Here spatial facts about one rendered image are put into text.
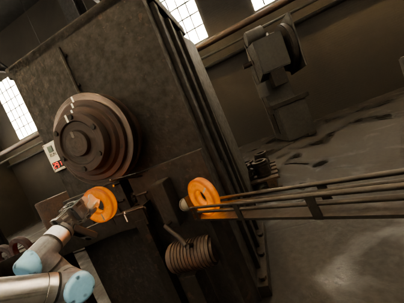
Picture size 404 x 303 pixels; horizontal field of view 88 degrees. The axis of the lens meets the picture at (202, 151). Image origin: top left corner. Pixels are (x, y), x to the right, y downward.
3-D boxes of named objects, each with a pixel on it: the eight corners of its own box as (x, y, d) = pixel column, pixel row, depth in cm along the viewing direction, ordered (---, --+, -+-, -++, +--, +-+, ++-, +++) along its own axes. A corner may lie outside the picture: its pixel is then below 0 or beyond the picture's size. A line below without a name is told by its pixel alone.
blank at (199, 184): (213, 217, 88) (208, 222, 86) (190, 191, 94) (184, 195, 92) (225, 198, 77) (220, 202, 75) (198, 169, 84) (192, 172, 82)
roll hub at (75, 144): (77, 177, 107) (53, 125, 105) (119, 159, 99) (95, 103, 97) (67, 180, 102) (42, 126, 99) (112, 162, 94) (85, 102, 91)
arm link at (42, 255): (26, 286, 62) (3, 268, 59) (54, 254, 72) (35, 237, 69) (42, 281, 60) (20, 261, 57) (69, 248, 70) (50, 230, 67)
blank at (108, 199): (82, 193, 96) (76, 196, 92) (106, 180, 91) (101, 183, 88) (98, 223, 96) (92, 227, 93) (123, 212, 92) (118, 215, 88)
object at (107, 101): (86, 191, 121) (50, 115, 116) (154, 165, 107) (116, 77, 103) (77, 196, 114) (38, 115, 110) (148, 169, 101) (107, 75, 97)
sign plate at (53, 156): (57, 171, 134) (45, 145, 133) (88, 158, 127) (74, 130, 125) (54, 172, 132) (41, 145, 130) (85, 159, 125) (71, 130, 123)
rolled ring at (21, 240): (20, 234, 134) (26, 232, 137) (3, 243, 140) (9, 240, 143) (35, 260, 135) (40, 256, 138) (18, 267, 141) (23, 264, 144)
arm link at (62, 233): (67, 247, 70) (50, 252, 72) (76, 236, 74) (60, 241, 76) (53, 231, 67) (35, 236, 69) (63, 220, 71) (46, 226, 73)
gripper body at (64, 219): (83, 196, 81) (60, 218, 70) (95, 213, 84) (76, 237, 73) (68, 201, 83) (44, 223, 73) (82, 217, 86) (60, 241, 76)
